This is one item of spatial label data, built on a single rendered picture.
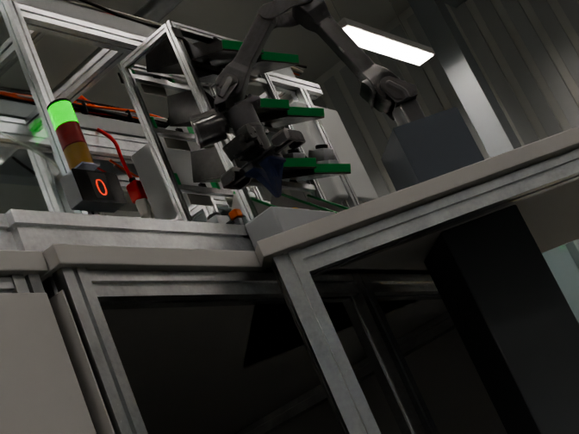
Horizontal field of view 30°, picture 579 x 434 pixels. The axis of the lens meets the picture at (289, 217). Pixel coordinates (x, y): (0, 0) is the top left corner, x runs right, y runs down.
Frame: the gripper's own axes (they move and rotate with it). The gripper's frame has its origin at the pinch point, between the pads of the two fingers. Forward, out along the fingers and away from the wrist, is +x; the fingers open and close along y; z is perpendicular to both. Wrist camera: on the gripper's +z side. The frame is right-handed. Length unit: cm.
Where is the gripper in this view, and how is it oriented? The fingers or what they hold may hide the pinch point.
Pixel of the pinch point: (271, 182)
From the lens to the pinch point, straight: 211.7
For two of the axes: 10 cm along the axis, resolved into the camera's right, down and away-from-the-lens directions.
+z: -5.7, -0.5, -8.2
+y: 7.2, -5.0, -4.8
